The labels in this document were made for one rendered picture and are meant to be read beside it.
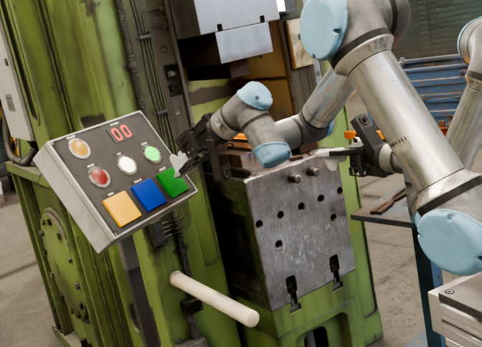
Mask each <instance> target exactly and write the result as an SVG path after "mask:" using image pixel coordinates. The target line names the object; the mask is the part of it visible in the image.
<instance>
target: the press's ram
mask: <svg viewBox="0 0 482 347"><path fill-rule="evenodd" d="M168 2H169V8H170V12H171V18H172V22H173V25H174V31H175V35H176V40H179V39H186V38H190V37H197V36H201V35H205V34H211V33H215V32H221V31H225V30H229V29H236V28H240V27H246V26H250V25H253V24H260V23H264V22H271V21H274V20H278V19H280V16H279V12H278V4H277V0H168Z"/></svg>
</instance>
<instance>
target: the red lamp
mask: <svg viewBox="0 0 482 347"><path fill-rule="evenodd" d="M91 176H92V178H93V180H94V181H95V182H96V183H97V184H101V185H103V184H106V183H107V182H108V176H107V174H106V173H105V172H104V171H103V170H101V169H98V168H96V169H94V170H93V171H92V173H91Z"/></svg>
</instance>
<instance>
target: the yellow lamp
mask: <svg viewBox="0 0 482 347"><path fill-rule="evenodd" d="M71 148H72V150H73V151H74V152H75V153H76V154H77V155H79V156H85V155H87V154H88V147H87V146H86V145H85V144H84V143H83V142H82V141H73V142H72V143H71Z"/></svg>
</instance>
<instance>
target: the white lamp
mask: <svg viewBox="0 0 482 347"><path fill-rule="evenodd" d="M120 166H121V167H122V168H123V169H124V170H125V171H127V172H132V171H134V170H135V165H134V162H132V160H131V159H129V158H127V157H122V158H121V159H120Z"/></svg>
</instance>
